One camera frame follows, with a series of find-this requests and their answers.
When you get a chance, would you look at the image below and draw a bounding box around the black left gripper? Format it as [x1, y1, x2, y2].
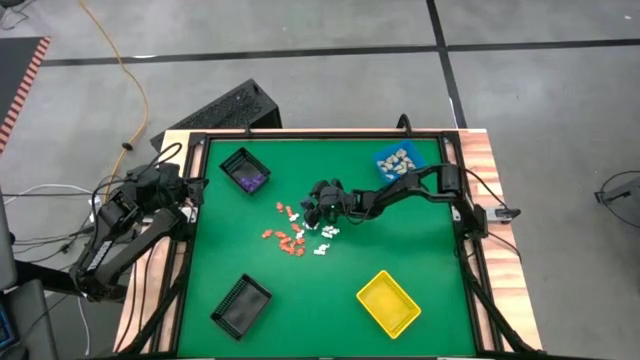
[148, 167, 209, 205]

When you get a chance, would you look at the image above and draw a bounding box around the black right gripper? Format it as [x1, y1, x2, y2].
[299, 178, 357, 229]

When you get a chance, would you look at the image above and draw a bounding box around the black plastic slotted basket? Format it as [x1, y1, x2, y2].
[209, 273, 274, 341]
[218, 146, 272, 195]

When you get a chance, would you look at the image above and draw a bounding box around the black perforated computer case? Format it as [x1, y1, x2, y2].
[149, 78, 283, 151]

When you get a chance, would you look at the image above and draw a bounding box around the yellow plastic slotted basket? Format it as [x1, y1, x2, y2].
[355, 269, 423, 340]

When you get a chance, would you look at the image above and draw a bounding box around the blue plastic slotted basket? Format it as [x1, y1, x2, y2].
[372, 139, 427, 184]

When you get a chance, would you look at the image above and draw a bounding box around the black mat orange striped edge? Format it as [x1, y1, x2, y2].
[0, 35, 52, 154]

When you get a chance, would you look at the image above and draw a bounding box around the dark operator workstation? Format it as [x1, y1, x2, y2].
[0, 184, 59, 360]

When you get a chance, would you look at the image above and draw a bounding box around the yellow floor cable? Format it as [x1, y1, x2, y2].
[77, 0, 151, 191]

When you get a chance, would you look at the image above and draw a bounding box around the silver metal bracket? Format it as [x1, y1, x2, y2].
[485, 205, 522, 222]

